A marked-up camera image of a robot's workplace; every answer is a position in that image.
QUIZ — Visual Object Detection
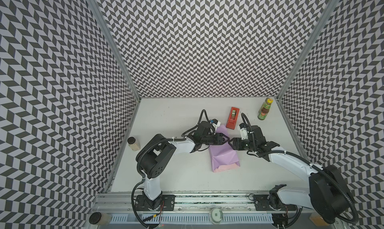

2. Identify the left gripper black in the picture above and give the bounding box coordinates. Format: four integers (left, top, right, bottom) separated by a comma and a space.
202, 133, 231, 146

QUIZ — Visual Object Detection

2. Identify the pink wrapping paper sheet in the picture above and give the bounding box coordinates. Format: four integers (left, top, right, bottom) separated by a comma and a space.
209, 143, 240, 173

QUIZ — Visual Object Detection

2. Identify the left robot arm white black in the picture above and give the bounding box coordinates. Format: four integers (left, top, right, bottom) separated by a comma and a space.
136, 119, 229, 209

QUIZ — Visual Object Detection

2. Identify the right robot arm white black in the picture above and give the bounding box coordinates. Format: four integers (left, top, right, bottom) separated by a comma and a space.
228, 123, 359, 224

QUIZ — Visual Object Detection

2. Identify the red tape dispenser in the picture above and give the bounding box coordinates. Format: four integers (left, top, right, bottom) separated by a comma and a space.
226, 107, 240, 130

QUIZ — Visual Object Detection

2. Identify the green sauce bottle yellow cap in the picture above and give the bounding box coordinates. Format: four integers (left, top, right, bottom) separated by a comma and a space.
258, 98, 274, 120

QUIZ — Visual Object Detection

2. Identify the round white button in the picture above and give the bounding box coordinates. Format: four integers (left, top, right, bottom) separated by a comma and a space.
209, 208, 224, 225

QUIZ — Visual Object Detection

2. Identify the small jar black lid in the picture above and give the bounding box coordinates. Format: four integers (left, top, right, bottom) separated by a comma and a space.
127, 137, 141, 151

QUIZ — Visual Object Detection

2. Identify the right corner jar black lid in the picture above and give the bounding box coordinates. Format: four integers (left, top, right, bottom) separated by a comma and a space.
309, 212, 329, 227

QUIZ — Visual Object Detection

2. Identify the corner jar black lid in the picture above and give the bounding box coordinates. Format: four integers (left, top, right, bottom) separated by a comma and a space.
309, 212, 329, 227
89, 212, 112, 226

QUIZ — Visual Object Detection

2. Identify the left corner jar black lid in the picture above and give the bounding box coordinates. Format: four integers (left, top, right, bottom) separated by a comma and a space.
89, 212, 112, 226

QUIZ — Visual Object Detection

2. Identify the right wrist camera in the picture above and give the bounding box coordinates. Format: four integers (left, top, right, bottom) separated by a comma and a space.
239, 126, 248, 140

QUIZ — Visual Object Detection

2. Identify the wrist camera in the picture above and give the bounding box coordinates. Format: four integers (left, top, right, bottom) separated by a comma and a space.
210, 119, 221, 129
239, 126, 248, 140

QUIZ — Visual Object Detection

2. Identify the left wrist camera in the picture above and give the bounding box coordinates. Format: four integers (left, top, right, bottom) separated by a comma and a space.
210, 119, 221, 129

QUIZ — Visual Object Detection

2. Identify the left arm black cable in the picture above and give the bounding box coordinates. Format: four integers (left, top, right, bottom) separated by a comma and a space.
130, 180, 160, 229

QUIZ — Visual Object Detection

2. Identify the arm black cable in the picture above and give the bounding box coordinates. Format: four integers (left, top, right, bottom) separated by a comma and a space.
281, 151, 360, 224
130, 180, 160, 229

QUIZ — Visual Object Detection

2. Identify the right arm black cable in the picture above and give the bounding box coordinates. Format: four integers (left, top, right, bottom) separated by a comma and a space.
281, 151, 360, 224

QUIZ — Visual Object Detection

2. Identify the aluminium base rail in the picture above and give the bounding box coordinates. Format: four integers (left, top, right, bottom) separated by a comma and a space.
91, 191, 297, 214

